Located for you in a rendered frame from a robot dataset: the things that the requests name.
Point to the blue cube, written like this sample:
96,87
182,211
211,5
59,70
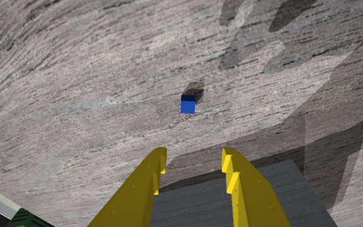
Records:
187,104

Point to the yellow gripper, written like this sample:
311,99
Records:
254,201

